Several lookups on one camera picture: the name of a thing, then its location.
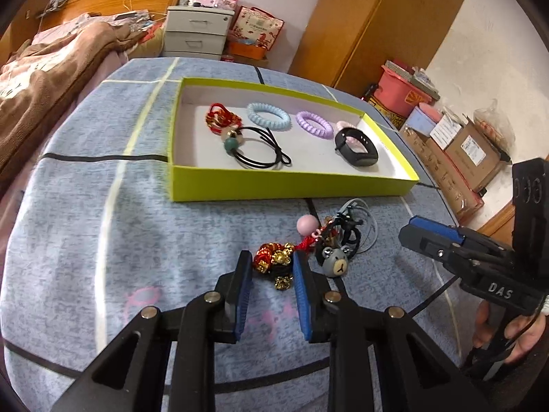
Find pink spiral hair tie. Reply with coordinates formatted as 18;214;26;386
336;120;366;147

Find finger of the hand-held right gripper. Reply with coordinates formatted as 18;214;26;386
399;226;478;278
407;217;515;259

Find yellow-green cardboard box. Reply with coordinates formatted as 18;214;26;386
170;77;420;203

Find light blue pink lidded box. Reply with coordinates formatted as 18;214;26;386
404;104;443;137

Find black hair tie green bead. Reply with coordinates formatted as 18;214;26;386
220;126;293;171

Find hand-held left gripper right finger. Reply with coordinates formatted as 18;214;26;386
292;251;490;412

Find red patterned gift bag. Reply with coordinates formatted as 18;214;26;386
229;6;285;52

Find person's right hand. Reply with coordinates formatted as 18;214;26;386
472;299;546;363

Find yellow black patterned box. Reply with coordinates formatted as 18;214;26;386
369;94;408;131

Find white labelled cardboard box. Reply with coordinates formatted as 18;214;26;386
429;113;465;151

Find pink plastic storage bin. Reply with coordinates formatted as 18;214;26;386
370;68;435;117

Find brown patterned blanket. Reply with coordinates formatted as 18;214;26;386
0;13;149;187

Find gold and red bead bracelet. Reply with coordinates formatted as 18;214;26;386
255;242;297;291

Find black and grey hair ties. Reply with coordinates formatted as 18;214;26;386
331;198;379;262

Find white drawer nightstand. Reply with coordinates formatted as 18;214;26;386
161;5;236;62

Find large wooden wardrobe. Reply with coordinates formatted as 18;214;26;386
287;0;478;99

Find light blue spiral hair tie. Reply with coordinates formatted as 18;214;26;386
247;102;293;132

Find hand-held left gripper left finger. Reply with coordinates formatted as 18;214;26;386
51;250;255;412

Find red knotted cord bracelet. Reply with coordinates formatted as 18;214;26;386
205;103;246;135

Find long brown red-edged carton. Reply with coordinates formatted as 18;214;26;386
399;129;485;224

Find purple spiral hair tie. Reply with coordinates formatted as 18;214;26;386
295;111;335;140

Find orange box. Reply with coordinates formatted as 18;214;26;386
226;39;269;61

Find black smart watch band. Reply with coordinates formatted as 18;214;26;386
334;127;381;168

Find pink ball red cord charm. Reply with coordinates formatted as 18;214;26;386
296;215;340;260

